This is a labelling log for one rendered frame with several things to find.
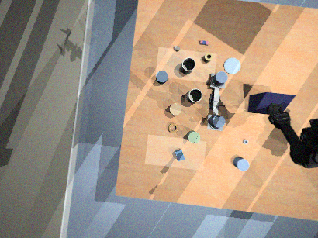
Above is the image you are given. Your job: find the white cylinder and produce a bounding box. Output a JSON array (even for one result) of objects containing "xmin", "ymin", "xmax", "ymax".
[
  {"xmin": 186, "ymin": 88, "xmax": 202, "ymax": 103},
  {"xmin": 181, "ymin": 57, "xmax": 196, "ymax": 74}
]

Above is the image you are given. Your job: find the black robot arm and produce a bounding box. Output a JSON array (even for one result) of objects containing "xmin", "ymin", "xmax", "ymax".
[{"xmin": 266, "ymin": 103, "xmax": 318, "ymax": 168}]

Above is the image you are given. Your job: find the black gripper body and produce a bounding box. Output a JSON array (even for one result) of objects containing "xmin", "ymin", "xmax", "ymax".
[{"xmin": 311, "ymin": 147, "xmax": 318, "ymax": 164}]

